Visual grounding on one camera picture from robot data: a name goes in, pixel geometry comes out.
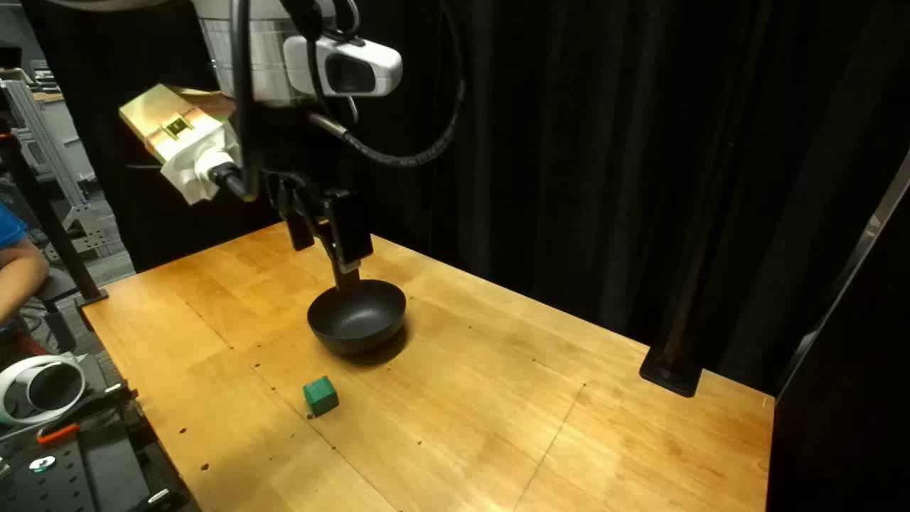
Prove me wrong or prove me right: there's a black perforated side table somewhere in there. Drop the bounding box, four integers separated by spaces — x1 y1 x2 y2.
0 378 201 512

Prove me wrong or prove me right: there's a person's forearm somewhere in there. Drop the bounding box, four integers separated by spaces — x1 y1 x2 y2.
0 240 52 325

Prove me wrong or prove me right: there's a black curtain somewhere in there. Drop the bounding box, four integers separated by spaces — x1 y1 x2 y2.
22 0 910 395

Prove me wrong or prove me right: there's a green block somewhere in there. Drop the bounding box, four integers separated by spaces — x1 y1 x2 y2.
301 372 340 417

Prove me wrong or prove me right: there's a metal tripod frame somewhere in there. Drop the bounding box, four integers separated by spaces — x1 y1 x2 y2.
0 72 112 306

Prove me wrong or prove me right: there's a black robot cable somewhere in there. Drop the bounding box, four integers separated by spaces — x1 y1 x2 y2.
305 0 471 173

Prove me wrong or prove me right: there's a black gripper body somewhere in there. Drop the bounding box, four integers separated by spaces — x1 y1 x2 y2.
228 93 356 215

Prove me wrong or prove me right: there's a black stand pole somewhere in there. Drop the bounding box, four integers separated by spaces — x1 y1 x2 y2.
636 0 910 399

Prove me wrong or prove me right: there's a black bowl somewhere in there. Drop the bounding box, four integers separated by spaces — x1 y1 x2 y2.
305 275 409 361

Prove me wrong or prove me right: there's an orange handled tool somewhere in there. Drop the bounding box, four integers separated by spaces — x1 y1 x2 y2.
35 417 85 450

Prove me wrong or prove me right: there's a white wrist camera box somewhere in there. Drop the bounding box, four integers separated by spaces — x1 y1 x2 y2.
117 82 247 208

